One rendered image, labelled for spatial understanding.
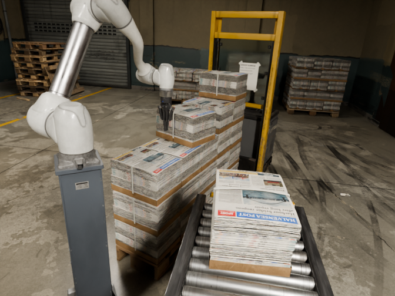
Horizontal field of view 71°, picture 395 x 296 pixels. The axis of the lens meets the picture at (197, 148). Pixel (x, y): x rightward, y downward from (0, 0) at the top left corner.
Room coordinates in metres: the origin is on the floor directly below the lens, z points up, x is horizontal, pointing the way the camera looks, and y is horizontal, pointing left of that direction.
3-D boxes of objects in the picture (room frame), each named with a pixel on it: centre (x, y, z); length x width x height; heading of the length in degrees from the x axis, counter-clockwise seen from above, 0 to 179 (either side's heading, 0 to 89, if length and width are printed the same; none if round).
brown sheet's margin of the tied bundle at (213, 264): (0.84, -0.21, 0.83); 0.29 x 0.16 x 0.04; 86
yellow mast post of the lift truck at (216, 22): (3.22, -0.13, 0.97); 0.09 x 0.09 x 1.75; 62
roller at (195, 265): (0.79, -0.22, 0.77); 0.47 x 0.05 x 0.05; 82
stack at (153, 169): (2.04, 0.12, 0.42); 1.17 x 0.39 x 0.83; 152
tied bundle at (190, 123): (2.09, 0.10, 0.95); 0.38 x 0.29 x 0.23; 52
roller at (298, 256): (0.91, -0.23, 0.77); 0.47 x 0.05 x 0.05; 82
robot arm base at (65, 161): (1.20, 0.56, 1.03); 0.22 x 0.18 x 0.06; 28
